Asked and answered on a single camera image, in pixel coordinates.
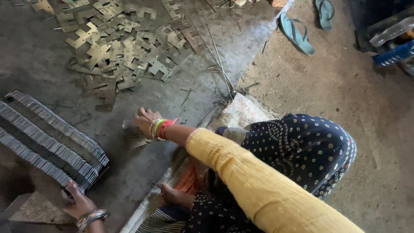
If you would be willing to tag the grey metal block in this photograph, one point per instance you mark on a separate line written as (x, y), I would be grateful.
(32, 210)

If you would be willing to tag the silver patterned wrist bangles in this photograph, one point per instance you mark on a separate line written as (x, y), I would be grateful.
(92, 217)

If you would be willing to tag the person's right hand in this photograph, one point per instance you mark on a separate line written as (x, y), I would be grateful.
(147, 121)

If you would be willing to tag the person's right fingers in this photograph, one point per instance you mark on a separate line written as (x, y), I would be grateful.
(140, 123)

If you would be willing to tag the blue plastic bottle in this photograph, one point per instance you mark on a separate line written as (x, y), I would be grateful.
(394, 53)

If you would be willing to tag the red and green wrist bangles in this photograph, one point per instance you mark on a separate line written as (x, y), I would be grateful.
(161, 128)

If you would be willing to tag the dark crate with clutter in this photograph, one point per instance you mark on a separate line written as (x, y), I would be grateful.
(365, 19)

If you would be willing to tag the teal flip-flop sandal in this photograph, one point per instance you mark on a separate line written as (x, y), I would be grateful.
(296, 34)
(325, 13)

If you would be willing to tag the person's left hand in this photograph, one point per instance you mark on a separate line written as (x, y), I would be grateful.
(79, 202)

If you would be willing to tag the person's bare foot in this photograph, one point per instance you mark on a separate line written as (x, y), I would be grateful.
(174, 195)

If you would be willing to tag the metal hinge plate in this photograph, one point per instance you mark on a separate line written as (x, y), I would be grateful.
(137, 139)

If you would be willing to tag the clear plastic bottle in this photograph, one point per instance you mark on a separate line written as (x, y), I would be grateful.
(393, 31)

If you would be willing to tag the orange cloth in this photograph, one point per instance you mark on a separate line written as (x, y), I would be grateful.
(189, 181)

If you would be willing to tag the dark dotted skirt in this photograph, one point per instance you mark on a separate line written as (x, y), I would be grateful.
(300, 152)

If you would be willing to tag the white woven sack mat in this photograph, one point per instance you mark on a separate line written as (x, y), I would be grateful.
(245, 108)

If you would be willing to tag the thin metal rods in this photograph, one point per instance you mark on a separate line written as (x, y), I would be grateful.
(217, 55)

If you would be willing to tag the loose pile of hinge plates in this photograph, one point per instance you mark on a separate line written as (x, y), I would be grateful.
(123, 48)

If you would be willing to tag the stacked rows of metal plates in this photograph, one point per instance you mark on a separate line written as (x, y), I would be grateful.
(48, 142)

